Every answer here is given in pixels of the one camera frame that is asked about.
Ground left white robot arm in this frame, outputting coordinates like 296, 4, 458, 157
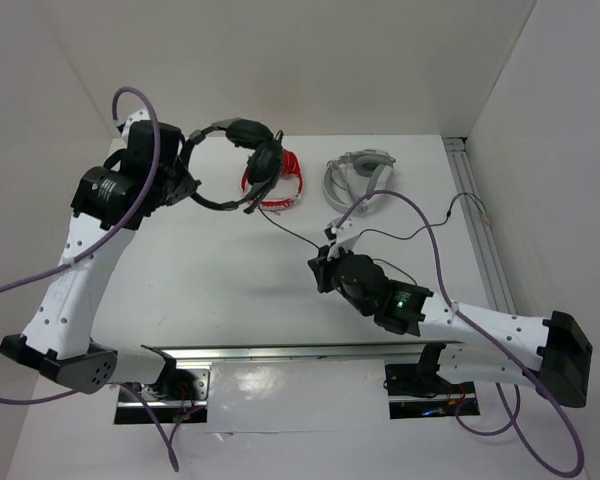
0, 109, 193, 399

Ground red folded headphones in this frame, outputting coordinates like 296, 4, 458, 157
260, 150, 304, 211

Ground aluminium rail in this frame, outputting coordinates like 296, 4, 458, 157
157, 342, 442, 362
442, 137, 516, 314

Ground aluminium rail front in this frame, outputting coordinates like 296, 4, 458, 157
157, 342, 442, 362

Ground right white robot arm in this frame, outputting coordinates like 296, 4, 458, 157
308, 246, 593, 408

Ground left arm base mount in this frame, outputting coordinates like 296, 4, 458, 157
114, 345, 212, 425

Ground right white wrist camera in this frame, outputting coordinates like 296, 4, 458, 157
324, 218, 362, 261

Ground grey white headphones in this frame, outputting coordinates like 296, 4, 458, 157
322, 149, 396, 213

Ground aluminium rail right side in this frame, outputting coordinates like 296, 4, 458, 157
442, 137, 516, 314

